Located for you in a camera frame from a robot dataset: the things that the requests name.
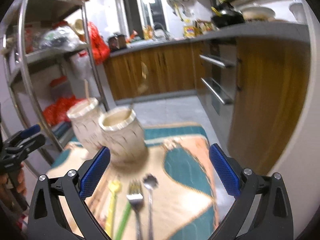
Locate green handled utensil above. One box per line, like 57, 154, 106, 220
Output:
114, 202, 131, 240

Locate wooden chopstick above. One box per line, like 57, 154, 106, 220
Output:
84, 79, 90, 101

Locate yellow plastic utensil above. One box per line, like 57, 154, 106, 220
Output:
104, 179, 122, 238

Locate silver steel fork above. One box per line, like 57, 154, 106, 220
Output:
126, 180, 144, 240

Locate silver flower spoon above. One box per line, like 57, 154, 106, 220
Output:
143, 174, 158, 240

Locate kitchen faucet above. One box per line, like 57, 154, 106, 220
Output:
152, 22, 169, 40

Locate person left hand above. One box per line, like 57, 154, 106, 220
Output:
0, 163, 27, 200

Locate red plastic bag lower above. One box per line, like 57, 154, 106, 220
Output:
42, 95, 83, 127

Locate steel shelving rack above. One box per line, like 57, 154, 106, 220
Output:
1, 0, 107, 152

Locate white ceramic double utensil holder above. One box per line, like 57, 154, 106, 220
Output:
67, 98, 148, 166

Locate printed horse table mat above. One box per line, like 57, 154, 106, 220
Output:
44, 122, 221, 240

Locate white plastic bag hanging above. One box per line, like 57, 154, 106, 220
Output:
69, 50, 91, 80

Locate clear plastic bag on shelf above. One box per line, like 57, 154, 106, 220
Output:
36, 25, 83, 51

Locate red plastic bag hanging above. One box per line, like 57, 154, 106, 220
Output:
87, 22, 111, 65

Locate dark rice cooker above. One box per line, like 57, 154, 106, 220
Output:
107, 33, 127, 52

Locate wooden base cabinets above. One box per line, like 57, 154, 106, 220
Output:
104, 37, 310, 175

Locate built-in steel oven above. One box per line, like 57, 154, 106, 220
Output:
198, 38, 238, 120

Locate yellow tin can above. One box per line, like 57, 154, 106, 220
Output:
183, 25, 196, 38

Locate black wok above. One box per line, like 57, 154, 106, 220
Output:
211, 7, 245, 29

